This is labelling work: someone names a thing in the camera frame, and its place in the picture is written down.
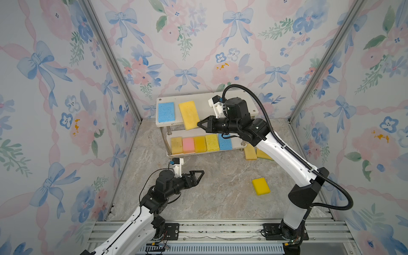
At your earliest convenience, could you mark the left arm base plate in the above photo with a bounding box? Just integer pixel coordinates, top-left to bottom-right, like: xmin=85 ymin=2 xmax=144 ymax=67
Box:
xmin=154 ymin=223 xmax=180 ymax=241

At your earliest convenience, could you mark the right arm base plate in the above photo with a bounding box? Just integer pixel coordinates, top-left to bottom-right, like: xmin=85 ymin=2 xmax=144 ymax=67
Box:
xmin=260 ymin=222 xmax=309 ymax=242

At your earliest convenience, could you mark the left aluminium frame post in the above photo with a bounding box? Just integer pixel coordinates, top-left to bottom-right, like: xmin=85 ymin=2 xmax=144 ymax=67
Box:
xmin=79 ymin=0 xmax=142 ymax=124

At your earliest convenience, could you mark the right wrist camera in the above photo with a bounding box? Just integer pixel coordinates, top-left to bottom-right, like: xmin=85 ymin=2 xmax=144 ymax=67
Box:
xmin=208 ymin=95 xmax=226 ymax=119

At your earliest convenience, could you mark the right aluminium frame post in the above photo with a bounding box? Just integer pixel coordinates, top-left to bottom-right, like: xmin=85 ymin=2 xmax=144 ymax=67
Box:
xmin=288 ymin=0 xmax=366 ymax=124

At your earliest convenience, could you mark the white two-tier shelf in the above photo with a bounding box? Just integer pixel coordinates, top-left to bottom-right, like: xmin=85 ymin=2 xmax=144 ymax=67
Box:
xmin=156 ymin=92 xmax=247 ymax=157

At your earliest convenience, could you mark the aluminium frame post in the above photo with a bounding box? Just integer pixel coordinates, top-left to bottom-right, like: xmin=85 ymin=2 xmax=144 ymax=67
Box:
xmin=288 ymin=0 xmax=366 ymax=124
xmin=79 ymin=0 xmax=142 ymax=124

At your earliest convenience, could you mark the dark yellow sponge centre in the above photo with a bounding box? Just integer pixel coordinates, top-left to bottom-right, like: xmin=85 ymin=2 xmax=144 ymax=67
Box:
xmin=256 ymin=148 xmax=273 ymax=160

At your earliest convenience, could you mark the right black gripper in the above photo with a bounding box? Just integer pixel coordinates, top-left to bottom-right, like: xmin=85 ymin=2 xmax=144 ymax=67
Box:
xmin=197 ymin=118 xmax=241 ymax=138

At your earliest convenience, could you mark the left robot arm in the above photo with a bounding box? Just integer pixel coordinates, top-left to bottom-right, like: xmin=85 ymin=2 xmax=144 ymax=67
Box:
xmin=82 ymin=169 xmax=205 ymax=255

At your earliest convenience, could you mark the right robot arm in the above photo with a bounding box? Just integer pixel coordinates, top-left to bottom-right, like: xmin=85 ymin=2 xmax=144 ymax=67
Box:
xmin=197 ymin=96 xmax=324 ymax=242

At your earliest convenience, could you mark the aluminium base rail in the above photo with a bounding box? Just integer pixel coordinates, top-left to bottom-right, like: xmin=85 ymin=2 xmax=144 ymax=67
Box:
xmin=83 ymin=218 xmax=358 ymax=255

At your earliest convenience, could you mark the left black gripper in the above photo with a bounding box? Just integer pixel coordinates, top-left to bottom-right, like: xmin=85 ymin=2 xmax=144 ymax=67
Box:
xmin=164 ymin=170 xmax=203 ymax=201

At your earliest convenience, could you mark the bright yellow sponge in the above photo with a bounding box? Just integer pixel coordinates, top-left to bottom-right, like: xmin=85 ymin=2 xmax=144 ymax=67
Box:
xmin=252 ymin=177 xmax=271 ymax=196

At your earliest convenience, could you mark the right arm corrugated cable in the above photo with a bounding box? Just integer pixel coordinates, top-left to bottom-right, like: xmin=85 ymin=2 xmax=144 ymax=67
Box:
xmin=221 ymin=84 xmax=354 ymax=211

